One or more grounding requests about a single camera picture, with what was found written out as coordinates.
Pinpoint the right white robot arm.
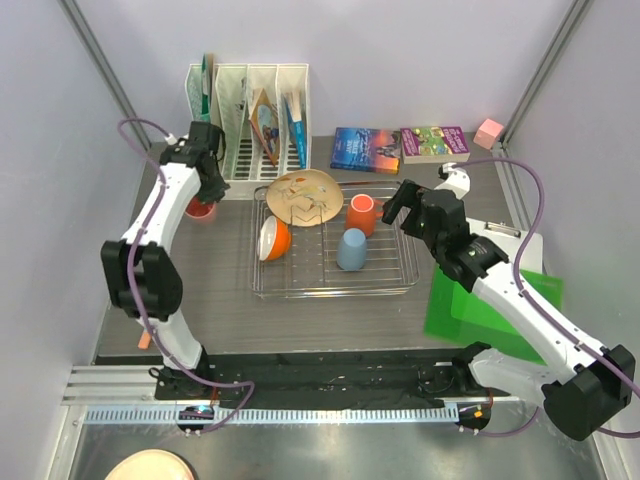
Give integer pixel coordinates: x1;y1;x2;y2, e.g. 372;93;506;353
382;180;639;441

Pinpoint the blue plastic cup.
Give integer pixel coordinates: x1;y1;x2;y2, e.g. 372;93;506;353
336;228;367;271

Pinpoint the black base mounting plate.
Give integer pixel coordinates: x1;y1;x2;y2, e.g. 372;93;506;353
149;349;489;410

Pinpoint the orange illustrated book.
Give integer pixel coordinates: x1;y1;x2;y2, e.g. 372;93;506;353
249;88;280;166

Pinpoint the white mesh file organizer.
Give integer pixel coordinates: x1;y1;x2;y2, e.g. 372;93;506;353
184;56;312;200

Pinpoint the white clipboard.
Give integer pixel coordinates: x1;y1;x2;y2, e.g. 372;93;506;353
467;218;543;273

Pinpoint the orange ceramic mug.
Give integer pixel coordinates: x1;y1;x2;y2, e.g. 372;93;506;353
345;193;383;237

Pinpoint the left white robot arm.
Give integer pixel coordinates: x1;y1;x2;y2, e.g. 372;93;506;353
100;118;230;399

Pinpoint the green plastic folder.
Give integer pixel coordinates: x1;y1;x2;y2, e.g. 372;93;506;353
424;270;544;365

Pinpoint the orange white bowl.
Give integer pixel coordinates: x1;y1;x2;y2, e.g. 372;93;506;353
257;215;292;262

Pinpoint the perforated cable duct rail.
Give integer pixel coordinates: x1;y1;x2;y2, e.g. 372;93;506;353
84;404;459;426

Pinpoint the purple green paperback book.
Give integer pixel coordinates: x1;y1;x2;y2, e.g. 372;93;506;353
401;126;470;164

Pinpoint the beige bird pattern plate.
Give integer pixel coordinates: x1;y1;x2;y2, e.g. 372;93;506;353
265;169;344;227

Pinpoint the pink plastic cup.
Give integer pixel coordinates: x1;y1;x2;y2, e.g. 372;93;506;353
185;196;216;220

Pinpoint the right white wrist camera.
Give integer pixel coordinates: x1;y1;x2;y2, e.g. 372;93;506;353
435;163;471;200

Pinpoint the pink round object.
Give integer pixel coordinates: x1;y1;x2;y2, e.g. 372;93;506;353
105;449;196;480

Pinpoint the dark blue paperback book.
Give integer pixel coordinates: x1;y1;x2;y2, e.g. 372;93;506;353
330;127;401;175

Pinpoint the metal wire dish rack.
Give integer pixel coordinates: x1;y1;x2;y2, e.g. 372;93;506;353
251;181;419;298

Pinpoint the blue white book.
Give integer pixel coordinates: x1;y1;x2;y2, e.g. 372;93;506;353
283;90;307;169

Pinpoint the pink cube block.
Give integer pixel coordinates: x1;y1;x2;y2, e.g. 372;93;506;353
473;118;504;150

